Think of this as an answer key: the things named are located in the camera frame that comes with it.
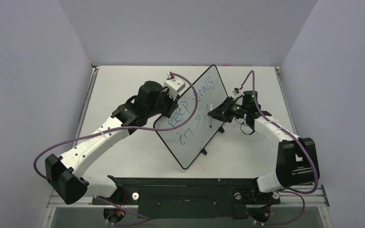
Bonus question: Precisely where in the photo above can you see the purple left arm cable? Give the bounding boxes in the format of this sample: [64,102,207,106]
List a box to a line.
[33,71,200,227]

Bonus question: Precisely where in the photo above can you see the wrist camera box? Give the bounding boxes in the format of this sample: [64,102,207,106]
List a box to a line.
[233,86,243,99]
[163,77,185,97]

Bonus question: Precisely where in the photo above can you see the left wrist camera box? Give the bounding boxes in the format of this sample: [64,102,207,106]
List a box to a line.
[163,77,185,97]

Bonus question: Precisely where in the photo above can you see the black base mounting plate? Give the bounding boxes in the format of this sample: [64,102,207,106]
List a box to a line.
[92,177,280,219]

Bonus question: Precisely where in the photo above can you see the white whiteboard black frame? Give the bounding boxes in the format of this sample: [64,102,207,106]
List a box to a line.
[153,65,228,170]

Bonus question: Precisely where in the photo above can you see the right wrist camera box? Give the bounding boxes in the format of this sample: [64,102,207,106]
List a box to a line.
[233,86,243,99]

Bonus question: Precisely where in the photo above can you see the aluminium table frame rail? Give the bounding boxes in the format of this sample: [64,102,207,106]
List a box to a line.
[40,66,100,228]

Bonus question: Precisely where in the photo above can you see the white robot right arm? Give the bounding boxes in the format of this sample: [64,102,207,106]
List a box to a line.
[208,91,319,203]

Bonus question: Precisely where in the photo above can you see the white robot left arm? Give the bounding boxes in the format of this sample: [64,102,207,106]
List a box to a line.
[45,78,185,205]

